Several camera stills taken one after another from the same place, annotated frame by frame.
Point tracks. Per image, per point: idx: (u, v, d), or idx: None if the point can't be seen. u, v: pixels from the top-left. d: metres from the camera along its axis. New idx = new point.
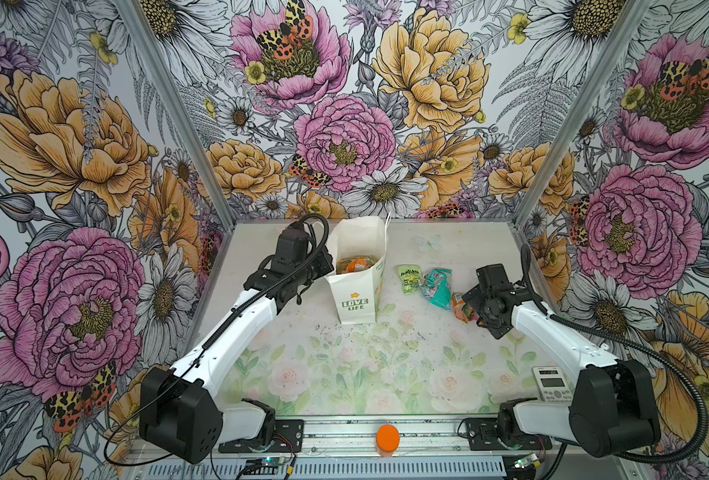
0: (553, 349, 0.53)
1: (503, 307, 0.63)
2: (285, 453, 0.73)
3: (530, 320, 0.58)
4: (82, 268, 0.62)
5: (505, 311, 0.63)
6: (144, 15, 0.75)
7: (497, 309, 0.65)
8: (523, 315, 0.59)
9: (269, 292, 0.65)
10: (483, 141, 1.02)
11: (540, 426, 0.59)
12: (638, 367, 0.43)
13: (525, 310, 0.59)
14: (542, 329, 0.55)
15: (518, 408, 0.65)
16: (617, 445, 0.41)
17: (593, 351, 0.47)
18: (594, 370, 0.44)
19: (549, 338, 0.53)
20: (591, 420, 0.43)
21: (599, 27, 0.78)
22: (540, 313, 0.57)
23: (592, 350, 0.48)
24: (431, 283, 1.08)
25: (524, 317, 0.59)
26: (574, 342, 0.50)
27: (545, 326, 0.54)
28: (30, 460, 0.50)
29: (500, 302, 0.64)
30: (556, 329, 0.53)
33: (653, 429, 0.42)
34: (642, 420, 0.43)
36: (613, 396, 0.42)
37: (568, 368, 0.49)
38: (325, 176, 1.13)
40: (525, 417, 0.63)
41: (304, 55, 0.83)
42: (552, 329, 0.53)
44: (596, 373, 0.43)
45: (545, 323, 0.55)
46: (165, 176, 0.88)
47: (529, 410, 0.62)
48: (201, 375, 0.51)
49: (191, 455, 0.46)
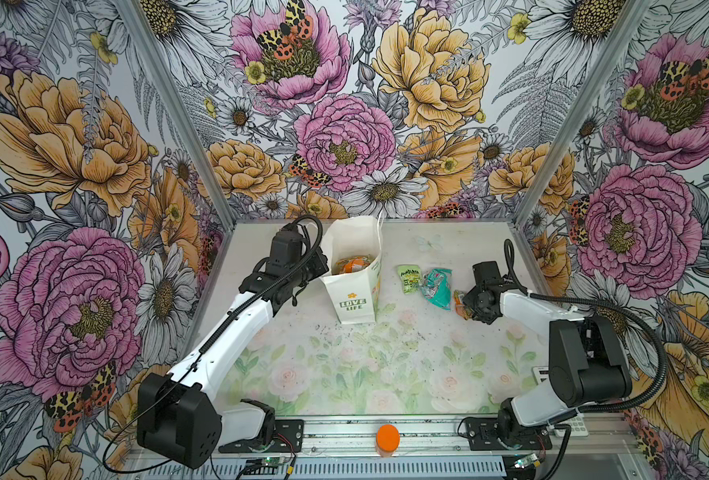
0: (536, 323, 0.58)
1: (494, 299, 0.70)
2: (285, 453, 0.73)
3: (511, 301, 0.65)
4: (82, 267, 0.62)
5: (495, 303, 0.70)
6: (144, 15, 0.75)
7: (488, 301, 0.71)
8: (506, 298, 0.66)
9: (264, 295, 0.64)
10: (483, 141, 1.02)
11: (535, 413, 0.60)
12: (603, 320, 0.49)
13: (509, 293, 0.66)
14: (520, 304, 0.63)
15: (516, 402, 0.66)
16: (588, 393, 0.45)
17: (566, 313, 0.53)
18: (562, 322, 0.49)
19: (527, 313, 0.60)
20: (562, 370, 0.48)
21: (599, 27, 0.78)
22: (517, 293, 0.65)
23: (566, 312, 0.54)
24: (431, 283, 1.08)
25: (508, 298, 0.66)
26: (550, 309, 0.56)
27: (524, 302, 0.61)
28: (30, 460, 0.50)
29: (490, 294, 0.71)
30: (533, 303, 0.60)
33: (624, 379, 0.46)
34: (613, 370, 0.46)
36: (579, 343, 0.47)
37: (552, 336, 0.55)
38: (324, 176, 1.13)
40: (523, 409, 0.64)
41: (304, 55, 0.83)
42: (530, 302, 0.60)
44: (563, 324, 0.49)
45: (526, 300, 0.62)
46: (165, 176, 0.88)
47: (524, 401, 0.64)
48: (199, 379, 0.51)
49: (191, 459, 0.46)
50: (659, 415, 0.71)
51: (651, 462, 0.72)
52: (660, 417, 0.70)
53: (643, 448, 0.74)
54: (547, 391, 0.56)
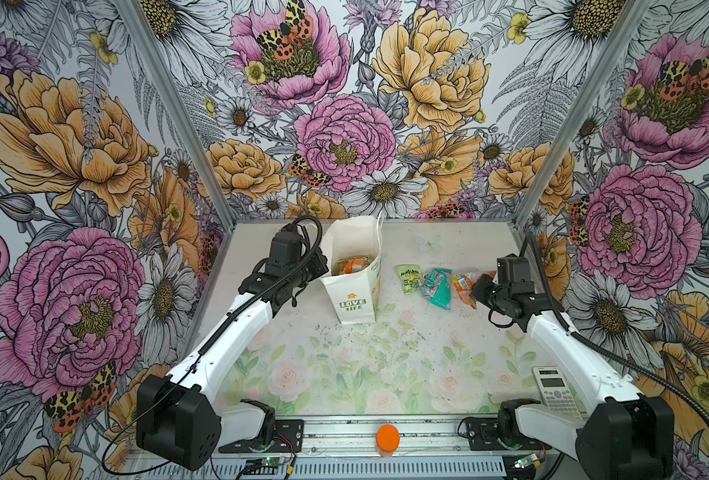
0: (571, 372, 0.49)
1: (520, 313, 0.59)
2: (285, 453, 0.73)
3: (546, 332, 0.54)
4: (82, 267, 0.62)
5: (523, 317, 0.59)
6: (144, 15, 0.75)
7: (513, 313, 0.61)
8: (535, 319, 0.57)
9: (264, 296, 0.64)
10: (483, 141, 1.02)
11: (541, 433, 0.59)
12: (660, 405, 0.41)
13: (544, 322, 0.55)
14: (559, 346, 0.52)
15: (519, 410, 0.65)
16: None
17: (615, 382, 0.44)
18: (612, 405, 0.42)
19: (565, 357, 0.51)
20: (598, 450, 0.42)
21: (599, 27, 0.78)
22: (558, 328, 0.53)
23: (614, 381, 0.44)
24: (431, 283, 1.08)
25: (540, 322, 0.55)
26: (595, 368, 0.46)
27: (561, 341, 0.51)
28: (30, 460, 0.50)
29: (516, 306, 0.60)
30: (577, 348, 0.49)
33: (665, 466, 0.41)
34: (657, 459, 0.41)
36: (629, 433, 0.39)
37: (587, 399, 0.46)
38: (324, 176, 1.13)
40: (527, 420, 0.63)
41: (304, 55, 0.83)
42: (572, 346, 0.50)
44: (617, 412, 0.40)
45: (564, 340, 0.51)
46: (165, 176, 0.88)
47: (532, 419, 0.61)
48: (198, 381, 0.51)
49: (191, 461, 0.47)
50: None
51: None
52: None
53: None
54: (558, 430, 0.54)
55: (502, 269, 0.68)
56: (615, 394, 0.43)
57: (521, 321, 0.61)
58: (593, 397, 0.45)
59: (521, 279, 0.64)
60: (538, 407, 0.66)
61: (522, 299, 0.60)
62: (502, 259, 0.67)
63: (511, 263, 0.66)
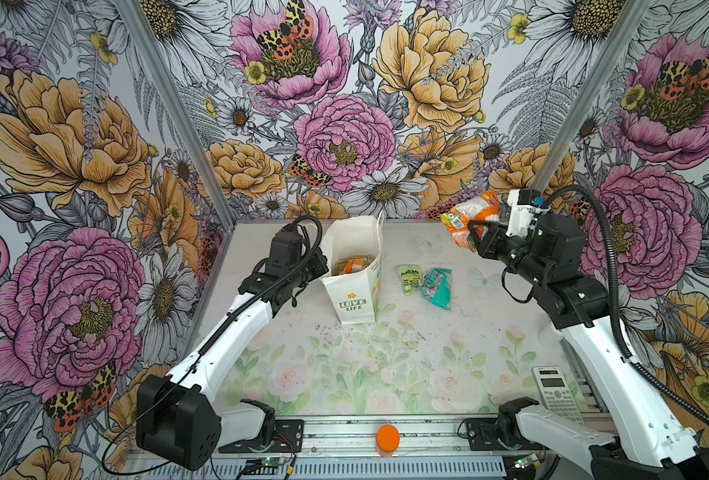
0: (616, 405, 0.42)
1: (563, 308, 0.45)
2: (285, 453, 0.73)
3: (591, 349, 0.43)
4: (82, 268, 0.62)
5: (564, 315, 0.45)
6: (144, 16, 0.75)
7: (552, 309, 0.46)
8: (581, 327, 0.44)
9: (264, 296, 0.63)
10: (483, 141, 1.02)
11: (543, 438, 0.59)
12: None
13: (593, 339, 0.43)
14: (607, 373, 0.42)
15: (522, 415, 0.64)
16: None
17: (676, 434, 0.37)
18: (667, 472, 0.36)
19: (613, 387, 0.42)
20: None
21: (599, 27, 0.78)
22: (615, 349, 0.42)
23: (673, 434, 0.37)
24: (431, 283, 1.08)
25: (587, 333, 0.43)
26: (651, 414, 0.38)
27: (611, 369, 0.41)
28: (30, 460, 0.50)
29: (559, 302, 0.45)
30: (632, 381, 0.40)
33: None
34: None
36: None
37: (627, 440, 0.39)
38: (324, 176, 1.13)
40: (528, 426, 0.62)
41: (304, 55, 0.83)
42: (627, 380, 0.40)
44: (668, 471, 0.36)
45: (615, 368, 0.41)
46: (165, 176, 0.88)
47: (534, 427, 0.61)
48: (198, 381, 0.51)
49: (191, 461, 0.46)
50: None
51: None
52: None
53: None
54: (563, 437, 0.54)
55: (543, 240, 0.48)
56: (670, 453, 0.37)
57: (560, 318, 0.47)
58: (641, 448, 0.39)
59: (567, 261, 0.46)
60: (539, 411, 0.64)
61: (566, 290, 0.45)
62: (547, 230, 0.47)
63: (562, 242, 0.45)
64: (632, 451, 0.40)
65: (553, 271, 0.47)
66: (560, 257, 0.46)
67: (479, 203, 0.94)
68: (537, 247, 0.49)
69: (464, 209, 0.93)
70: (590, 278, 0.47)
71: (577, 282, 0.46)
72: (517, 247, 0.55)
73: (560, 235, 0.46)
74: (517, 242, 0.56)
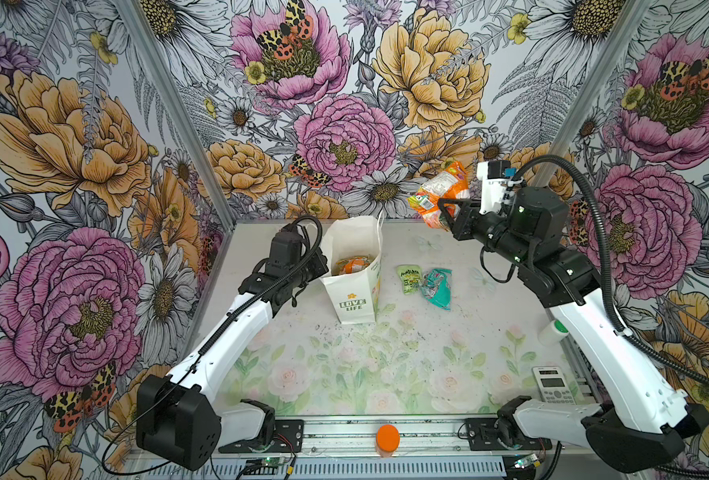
0: (611, 376, 0.41)
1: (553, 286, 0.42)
2: (285, 453, 0.73)
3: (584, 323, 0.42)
4: (82, 268, 0.62)
5: (554, 293, 0.42)
6: (144, 15, 0.75)
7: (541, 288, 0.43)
8: (573, 305, 0.42)
9: (264, 296, 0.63)
10: (483, 141, 1.02)
11: (545, 432, 0.59)
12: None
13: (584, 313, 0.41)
14: (603, 348, 0.41)
15: (519, 414, 0.64)
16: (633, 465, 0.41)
17: (670, 398, 0.38)
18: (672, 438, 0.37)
19: (607, 359, 0.41)
20: (614, 450, 0.43)
21: (599, 27, 0.78)
22: (608, 324, 0.40)
23: (667, 398, 0.38)
24: (431, 283, 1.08)
25: (580, 311, 0.41)
26: (648, 383, 0.38)
27: (605, 341, 0.40)
28: (30, 460, 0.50)
29: (547, 279, 0.43)
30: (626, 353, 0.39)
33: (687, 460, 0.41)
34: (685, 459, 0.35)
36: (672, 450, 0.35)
37: (623, 408, 0.41)
38: (324, 176, 1.13)
40: (528, 424, 0.62)
41: (304, 55, 0.83)
42: (623, 353, 0.39)
44: (668, 436, 0.37)
45: (610, 340, 0.40)
46: (165, 176, 0.88)
47: (532, 422, 0.61)
48: (198, 381, 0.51)
49: (191, 461, 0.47)
50: None
51: None
52: None
53: None
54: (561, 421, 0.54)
55: (522, 217, 0.44)
56: (668, 418, 0.37)
57: (551, 297, 0.44)
58: (639, 417, 0.39)
59: (551, 236, 0.43)
60: (535, 406, 0.64)
61: (553, 267, 0.42)
62: (529, 206, 0.43)
63: (547, 215, 0.42)
64: (630, 419, 0.40)
65: (538, 249, 0.44)
66: (545, 234, 0.43)
67: (447, 180, 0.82)
68: (515, 224, 0.46)
69: (431, 188, 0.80)
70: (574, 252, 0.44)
71: (559, 255, 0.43)
72: (494, 226, 0.51)
73: (544, 210, 0.42)
74: (494, 219, 0.52)
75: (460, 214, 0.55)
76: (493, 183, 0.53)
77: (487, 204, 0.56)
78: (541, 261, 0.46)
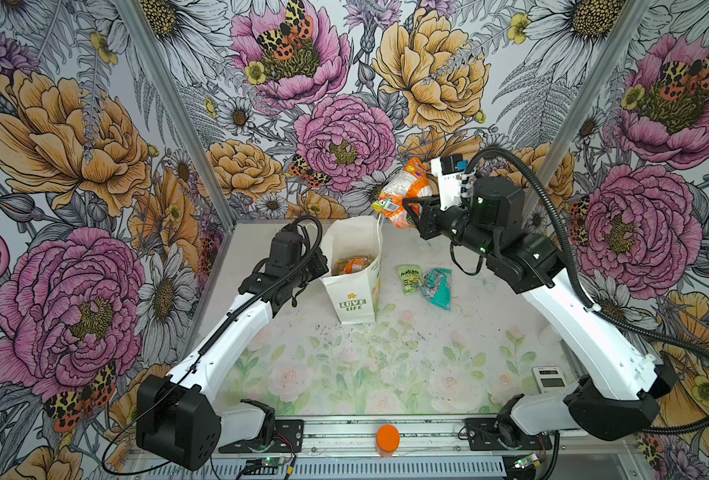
0: (586, 351, 0.42)
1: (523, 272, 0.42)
2: (285, 453, 0.73)
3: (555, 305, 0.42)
4: (82, 268, 0.62)
5: (525, 279, 0.43)
6: (144, 15, 0.75)
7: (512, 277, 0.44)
8: (544, 289, 0.42)
9: (264, 296, 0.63)
10: (483, 141, 1.02)
11: (543, 425, 0.58)
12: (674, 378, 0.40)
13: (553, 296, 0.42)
14: (576, 325, 0.42)
15: (516, 412, 0.65)
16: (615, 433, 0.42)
17: (641, 364, 0.40)
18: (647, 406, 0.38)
19: (580, 336, 0.42)
20: (596, 422, 0.44)
21: (599, 27, 0.78)
22: (577, 302, 0.41)
23: (640, 365, 0.40)
24: (431, 283, 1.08)
25: (551, 294, 0.42)
26: (621, 354, 0.40)
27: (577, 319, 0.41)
28: (30, 460, 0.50)
29: (517, 267, 0.42)
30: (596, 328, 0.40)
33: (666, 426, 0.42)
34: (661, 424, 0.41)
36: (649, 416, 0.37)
37: (600, 380, 0.42)
38: (324, 176, 1.13)
40: (526, 422, 0.62)
41: (304, 55, 0.83)
42: (594, 328, 0.40)
44: (644, 403, 0.38)
45: (581, 318, 0.41)
46: (165, 176, 0.88)
47: (527, 416, 0.61)
48: (198, 381, 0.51)
49: (191, 461, 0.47)
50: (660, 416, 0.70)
51: (651, 462, 0.72)
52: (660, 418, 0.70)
53: (643, 448, 0.74)
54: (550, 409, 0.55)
55: (481, 208, 0.45)
56: (643, 384, 0.39)
57: (522, 283, 0.44)
58: (616, 387, 0.41)
59: (511, 223, 0.43)
60: (527, 399, 0.67)
61: (520, 254, 0.42)
62: (486, 196, 0.43)
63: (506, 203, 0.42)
64: (608, 389, 0.42)
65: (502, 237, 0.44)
66: (506, 222, 0.43)
67: (407, 180, 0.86)
68: (475, 216, 0.46)
69: (393, 189, 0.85)
70: (533, 235, 0.45)
71: (523, 241, 0.45)
72: (457, 219, 0.51)
73: (502, 198, 0.42)
74: (456, 212, 0.52)
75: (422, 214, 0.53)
76: (447, 178, 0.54)
77: (446, 201, 0.54)
78: (507, 249, 0.47)
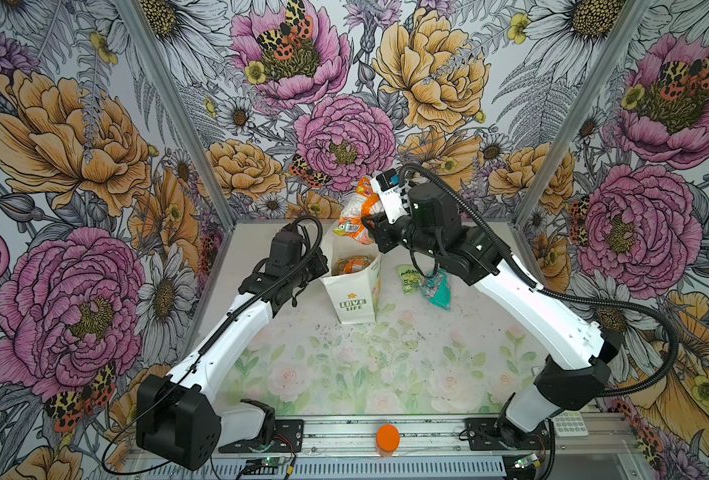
0: (541, 329, 0.45)
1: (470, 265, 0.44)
2: (285, 453, 0.73)
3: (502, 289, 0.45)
4: (82, 268, 0.62)
5: (473, 271, 0.45)
6: (144, 15, 0.75)
7: (462, 271, 0.45)
8: (491, 277, 0.44)
9: (264, 296, 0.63)
10: (483, 141, 1.02)
11: (535, 418, 0.59)
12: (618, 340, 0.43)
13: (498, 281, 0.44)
14: (528, 307, 0.44)
15: (511, 412, 0.64)
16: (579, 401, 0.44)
17: (585, 332, 0.42)
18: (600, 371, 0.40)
19: (532, 315, 0.44)
20: (563, 395, 0.46)
21: (599, 27, 0.78)
22: (522, 284, 0.44)
23: (584, 332, 0.42)
24: (431, 283, 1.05)
25: (497, 280, 0.44)
26: (569, 327, 0.42)
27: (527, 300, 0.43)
28: (30, 460, 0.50)
29: (463, 261, 0.45)
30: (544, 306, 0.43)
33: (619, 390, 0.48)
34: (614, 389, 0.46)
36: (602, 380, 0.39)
37: (558, 355, 0.45)
38: (324, 176, 1.13)
40: (522, 419, 0.62)
41: (304, 55, 0.83)
42: (542, 306, 0.43)
44: (598, 368, 0.41)
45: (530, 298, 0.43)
46: (165, 176, 0.88)
47: (521, 413, 0.61)
48: (198, 381, 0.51)
49: (191, 461, 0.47)
50: (659, 415, 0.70)
51: (651, 462, 0.72)
52: (660, 417, 0.70)
53: (643, 448, 0.74)
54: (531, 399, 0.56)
55: (420, 213, 0.47)
56: (591, 350, 0.41)
57: (471, 275, 0.47)
58: (571, 357, 0.43)
59: (449, 222, 0.46)
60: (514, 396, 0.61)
61: (465, 248, 0.45)
62: (421, 203, 0.46)
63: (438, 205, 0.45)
64: (565, 362, 0.44)
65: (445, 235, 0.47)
66: (443, 221, 0.46)
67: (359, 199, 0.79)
68: (418, 221, 0.48)
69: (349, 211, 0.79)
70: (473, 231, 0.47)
71: (466, 236, 0.47)
72: (406, 227, 0.54)
73: (434, 201, 0.45)
74: (404, 223, 0.55)
75: (375, 232, 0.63)
76: (388, 194, 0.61)
77: (393, 214, 0.57)
78: (451, 247, 0.49)
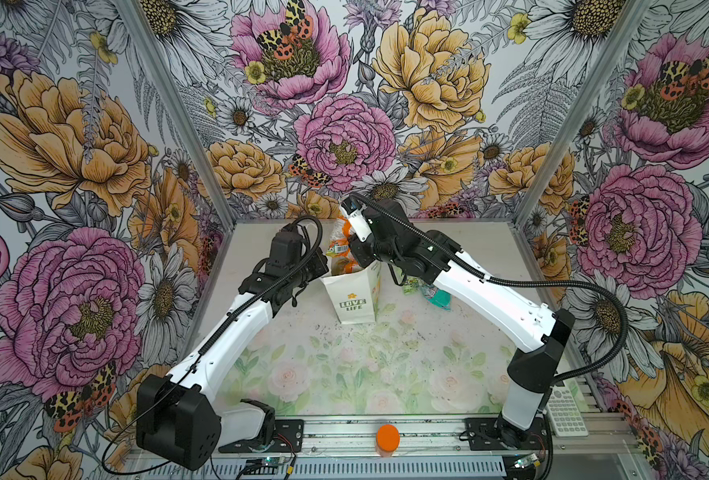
0: (494, 315, 0.48)
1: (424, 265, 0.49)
2: (285, 453, 0.73)
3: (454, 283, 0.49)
4: (82, 268, 0.62)
5: (428, 271, 0.50)
6: (144, 15, 0.75)
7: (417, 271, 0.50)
8: (444, 274, 0.49)
9: (264, 296, 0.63)
10: (483, 141, 1.02)
11: (527, 414, 0.60)
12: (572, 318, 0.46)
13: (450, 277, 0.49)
14: (479, 297, 0.48)
15: (511, 414, 0.63)
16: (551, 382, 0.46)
17: (536, 313, 0.46)
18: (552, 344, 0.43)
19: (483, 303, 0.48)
20: (531, 379, 0.48)
21: (599, 27, 0.78)
22: (473, 276, 0.48)
23: (535, 313, 0.46)
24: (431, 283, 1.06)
25: (450, 276, 0.48)
26: (520, 309, 0.46)
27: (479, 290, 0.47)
28: (30, 460, 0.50)
29: (417, 262, 0.49)
30: (494, 292, 0.47)
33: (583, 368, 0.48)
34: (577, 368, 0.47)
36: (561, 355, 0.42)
37: (516, 339, 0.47)
38: (324, 176, 1.13)
40: (520, 419, 0.62)
41: (304, 55, 0.83)
42: (492, 292, 0.47)
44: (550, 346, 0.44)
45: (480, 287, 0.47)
46: (165, 176, 0.88)
47: (519, 413, 0.61)
48: (198, 381, 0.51)
49: (191, 461, 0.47)
50: (659, 415, 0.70)
51: (651, 462, 0.72)
52: (660, 417, 0.70)
53: (643, 448, 0.74)
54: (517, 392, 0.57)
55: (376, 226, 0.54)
56: (543, 329, 0.45)
57: (427, 275, 0.52)
58: (526, 339, 0.46)
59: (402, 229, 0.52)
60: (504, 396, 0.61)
61: (419, 250, 0.50)
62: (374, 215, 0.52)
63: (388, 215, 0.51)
64: (523, 345, 0.47)
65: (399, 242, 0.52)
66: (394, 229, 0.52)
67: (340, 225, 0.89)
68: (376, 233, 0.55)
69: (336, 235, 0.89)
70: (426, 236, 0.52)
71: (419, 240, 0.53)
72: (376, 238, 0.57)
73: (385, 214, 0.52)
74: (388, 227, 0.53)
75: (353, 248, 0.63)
76: (353, 216, 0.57)
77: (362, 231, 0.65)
78: (406, 251, 0.53)
